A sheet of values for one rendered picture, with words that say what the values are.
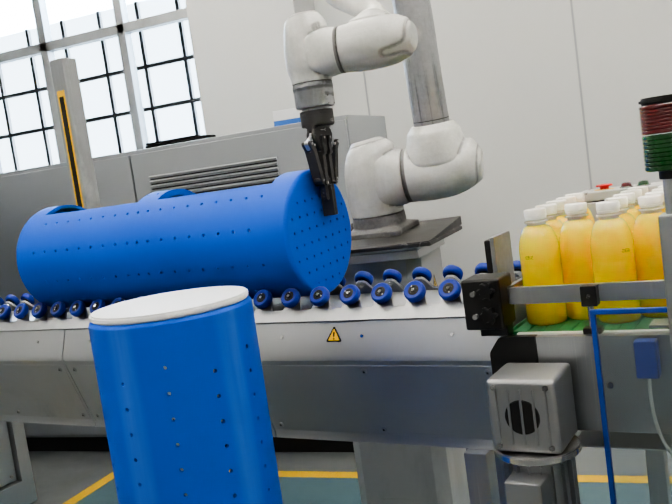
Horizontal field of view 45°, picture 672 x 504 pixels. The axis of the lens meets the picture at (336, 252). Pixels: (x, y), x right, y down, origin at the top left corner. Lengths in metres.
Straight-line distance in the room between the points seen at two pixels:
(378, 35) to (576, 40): 2.74
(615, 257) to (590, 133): 2.98
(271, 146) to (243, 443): 2.21
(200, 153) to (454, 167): 1.66
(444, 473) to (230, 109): 2.84
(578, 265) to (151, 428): 0.78
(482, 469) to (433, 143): 0.93
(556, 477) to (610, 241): 0.40
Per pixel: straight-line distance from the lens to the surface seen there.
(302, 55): 1.79
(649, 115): 1.17
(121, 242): 2.01
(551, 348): 1.41
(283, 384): 1.81
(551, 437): 1.32
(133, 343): 1.33
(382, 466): 2.39
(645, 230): 1.45
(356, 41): 1.75
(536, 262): 1.45
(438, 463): 2.35
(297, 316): 1.75
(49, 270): 2.21
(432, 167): 2.22
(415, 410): 1.69
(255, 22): 4.61
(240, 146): 3.52
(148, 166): 3.77
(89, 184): 2.74
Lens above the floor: 1.22
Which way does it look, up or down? 6 degrees down
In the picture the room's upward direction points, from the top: 8 degrees counter-clockwise
